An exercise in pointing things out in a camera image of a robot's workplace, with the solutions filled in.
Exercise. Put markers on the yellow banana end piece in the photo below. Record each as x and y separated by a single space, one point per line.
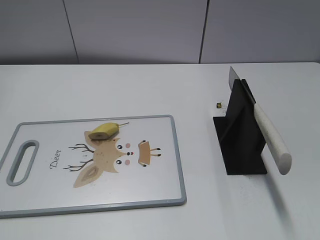
106 131

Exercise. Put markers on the white-handled kitchen knife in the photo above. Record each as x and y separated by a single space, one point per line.
277 147

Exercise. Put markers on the small dark banana scrap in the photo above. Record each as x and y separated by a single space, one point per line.
219 105

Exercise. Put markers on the black knife stand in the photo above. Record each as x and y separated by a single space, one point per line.
240 138

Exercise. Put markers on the white deer cutting board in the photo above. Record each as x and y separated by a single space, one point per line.
54 168

